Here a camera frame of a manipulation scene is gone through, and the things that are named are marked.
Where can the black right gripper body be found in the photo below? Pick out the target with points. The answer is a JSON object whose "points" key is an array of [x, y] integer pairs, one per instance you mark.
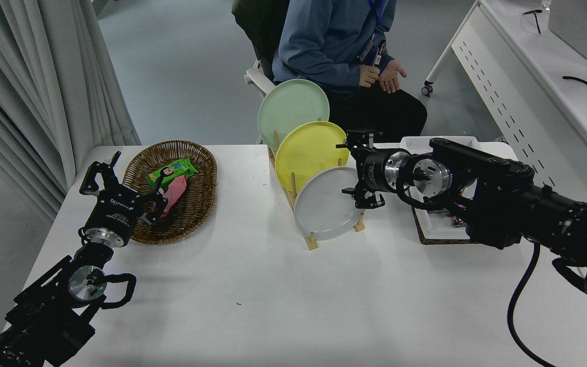
{"points": [[374, 171]]}

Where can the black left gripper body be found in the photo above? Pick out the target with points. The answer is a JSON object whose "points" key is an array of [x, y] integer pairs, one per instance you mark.
{"points": [[116, 213]]}

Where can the grey plate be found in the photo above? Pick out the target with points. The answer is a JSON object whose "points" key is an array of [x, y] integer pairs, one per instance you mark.
{"points": [[324, 209]]}

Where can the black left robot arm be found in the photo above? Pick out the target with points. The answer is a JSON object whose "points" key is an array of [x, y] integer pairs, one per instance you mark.
{"points": [[44, 321]]}

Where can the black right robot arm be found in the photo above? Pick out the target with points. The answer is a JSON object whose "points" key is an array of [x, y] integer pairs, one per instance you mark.
{"points": [[502, 199]]}

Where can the yellow plate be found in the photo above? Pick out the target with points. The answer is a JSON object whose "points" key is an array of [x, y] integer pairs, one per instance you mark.
{"points": [[309, 150]]}

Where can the wooden plate rack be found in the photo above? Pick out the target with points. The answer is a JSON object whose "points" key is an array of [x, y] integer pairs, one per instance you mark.
{"points": [[311, 240]]}

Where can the pale green plate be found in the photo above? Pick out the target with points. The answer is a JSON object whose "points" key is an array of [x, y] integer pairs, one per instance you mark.
{"points": [[288, 107]]}

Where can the person's right hand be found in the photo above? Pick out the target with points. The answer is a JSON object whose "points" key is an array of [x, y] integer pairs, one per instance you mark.
{"points": [[369, 76]]}

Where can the person's left hand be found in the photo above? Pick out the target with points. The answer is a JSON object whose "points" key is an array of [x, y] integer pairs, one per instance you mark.
{"points": [[391, 77]]}

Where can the pink snack packet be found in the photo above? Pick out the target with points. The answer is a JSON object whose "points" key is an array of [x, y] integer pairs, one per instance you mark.
{"points": [[176, 191]]}

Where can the green snack packet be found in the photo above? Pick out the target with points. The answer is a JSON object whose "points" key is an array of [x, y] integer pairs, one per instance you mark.
{"points": [[171, 171]]}

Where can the brown wicker basket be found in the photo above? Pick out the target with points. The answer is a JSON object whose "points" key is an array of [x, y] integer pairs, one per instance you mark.
{"points": [[199, 193]]}

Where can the white lined tray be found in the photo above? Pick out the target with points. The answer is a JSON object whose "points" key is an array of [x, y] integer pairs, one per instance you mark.
{"points": [[438, 230]]}

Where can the person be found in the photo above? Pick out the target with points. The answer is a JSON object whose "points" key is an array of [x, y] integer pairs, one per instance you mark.
{"points": [[324, 41]]}

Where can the white curtain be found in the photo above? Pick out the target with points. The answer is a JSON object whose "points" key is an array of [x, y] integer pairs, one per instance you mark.
{"points": [[28, 76]]}

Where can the white desk with casters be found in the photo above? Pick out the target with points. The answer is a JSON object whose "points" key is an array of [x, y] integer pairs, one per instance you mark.
{"points": [[543, 102]]}

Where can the black glasses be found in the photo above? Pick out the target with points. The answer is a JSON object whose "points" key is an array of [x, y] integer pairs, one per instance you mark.
{"points": [[534, 16]]}

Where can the grey laptop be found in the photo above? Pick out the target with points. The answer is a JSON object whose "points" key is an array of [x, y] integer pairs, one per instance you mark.
{"points": [[581, 28]]}

